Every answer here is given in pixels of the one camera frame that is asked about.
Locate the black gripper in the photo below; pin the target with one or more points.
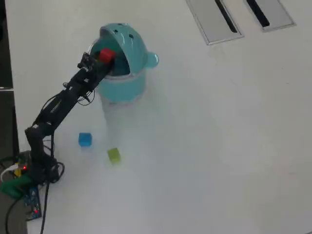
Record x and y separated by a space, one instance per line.
93 75

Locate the red cube block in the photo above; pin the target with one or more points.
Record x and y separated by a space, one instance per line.
106 55

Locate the blue cube block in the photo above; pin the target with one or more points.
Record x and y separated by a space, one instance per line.
85 139

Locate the green cube block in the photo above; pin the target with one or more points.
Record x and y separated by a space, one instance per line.
114 156

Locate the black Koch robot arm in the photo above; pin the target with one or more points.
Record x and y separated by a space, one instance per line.
58 107

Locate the teal whale-shaped bin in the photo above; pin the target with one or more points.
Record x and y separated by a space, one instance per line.
126 85

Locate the dark grey furniture piece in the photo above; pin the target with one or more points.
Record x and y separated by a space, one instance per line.
8 122

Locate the grey board with red light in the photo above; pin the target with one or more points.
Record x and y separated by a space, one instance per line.
24 158

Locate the yellow connector piece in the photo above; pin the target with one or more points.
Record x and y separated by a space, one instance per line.
17 172

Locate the blue controller circuit board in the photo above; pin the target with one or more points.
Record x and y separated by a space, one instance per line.
31 195

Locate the green table clamp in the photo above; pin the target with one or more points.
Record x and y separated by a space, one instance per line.
12 187

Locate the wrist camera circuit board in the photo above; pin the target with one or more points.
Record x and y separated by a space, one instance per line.
86 61

